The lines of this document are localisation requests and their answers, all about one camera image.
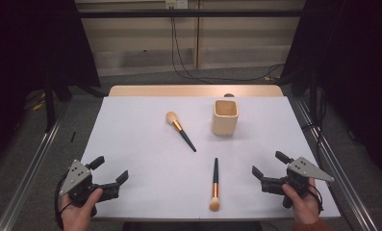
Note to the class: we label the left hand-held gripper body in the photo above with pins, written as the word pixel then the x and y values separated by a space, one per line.
pixel 74 176

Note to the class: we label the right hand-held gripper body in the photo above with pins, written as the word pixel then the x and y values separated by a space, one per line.
pixel 307 170

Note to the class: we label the makeup brush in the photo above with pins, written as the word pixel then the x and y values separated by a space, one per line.
pixel 179 126
pixel 215 179

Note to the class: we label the beige square cup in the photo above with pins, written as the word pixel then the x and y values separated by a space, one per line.
pixel 224 123

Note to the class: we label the person's right hand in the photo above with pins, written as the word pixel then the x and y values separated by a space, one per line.
pixel 304 207

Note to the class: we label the person's left hand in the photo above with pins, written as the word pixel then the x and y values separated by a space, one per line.
pixel 76 216

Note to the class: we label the white table sheet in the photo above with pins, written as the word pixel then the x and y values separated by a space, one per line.
pixel 147 160

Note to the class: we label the black metal stand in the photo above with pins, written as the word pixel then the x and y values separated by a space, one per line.
pixel 49 109

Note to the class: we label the yellow floor tape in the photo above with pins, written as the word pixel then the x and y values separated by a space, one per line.
pixel 38 106
pixel 270 78

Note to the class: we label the dark round table grommet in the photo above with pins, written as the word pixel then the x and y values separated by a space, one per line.
pixel 229 95

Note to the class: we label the black curtain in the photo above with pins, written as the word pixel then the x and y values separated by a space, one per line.
pixel 355 64
pixel 25 48

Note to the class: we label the black horizontal bar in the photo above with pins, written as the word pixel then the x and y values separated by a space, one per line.
pixel 191 13

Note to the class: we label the aluminium rail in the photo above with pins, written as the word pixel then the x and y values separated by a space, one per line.
pixel 339 170
pixel 28 179

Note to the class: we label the white wall socket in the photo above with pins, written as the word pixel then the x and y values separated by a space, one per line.
pixel 176 4

